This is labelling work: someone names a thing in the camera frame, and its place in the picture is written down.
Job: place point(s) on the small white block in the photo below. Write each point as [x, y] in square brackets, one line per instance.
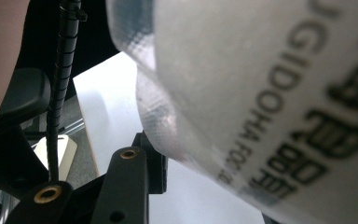
[63, 152]

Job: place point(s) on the wooden table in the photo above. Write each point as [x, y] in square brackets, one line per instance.
[92, 158]

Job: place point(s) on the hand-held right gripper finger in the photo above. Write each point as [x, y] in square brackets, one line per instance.
[124, 186]

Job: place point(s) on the red and white spout pouch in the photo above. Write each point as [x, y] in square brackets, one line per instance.
[230, 93]

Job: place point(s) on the metal floor rail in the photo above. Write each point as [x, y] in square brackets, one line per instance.
[71, 125]

